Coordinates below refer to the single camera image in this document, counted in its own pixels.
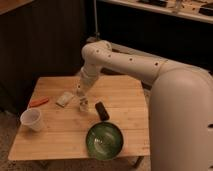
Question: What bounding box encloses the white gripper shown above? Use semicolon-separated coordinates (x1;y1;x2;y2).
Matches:
77;70;97;94

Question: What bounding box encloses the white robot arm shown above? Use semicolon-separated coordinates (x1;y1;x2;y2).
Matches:
80;40;213;171

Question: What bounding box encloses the wooden folding table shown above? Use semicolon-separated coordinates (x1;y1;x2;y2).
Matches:
8;75;150;161

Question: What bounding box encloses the green bowl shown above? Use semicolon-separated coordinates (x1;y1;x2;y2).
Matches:
85;122;124;161

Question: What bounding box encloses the white plastic cup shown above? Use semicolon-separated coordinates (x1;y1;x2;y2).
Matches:
20;108;44;132

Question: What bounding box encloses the upper white shelf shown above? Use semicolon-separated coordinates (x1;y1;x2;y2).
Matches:
101;0;213;24

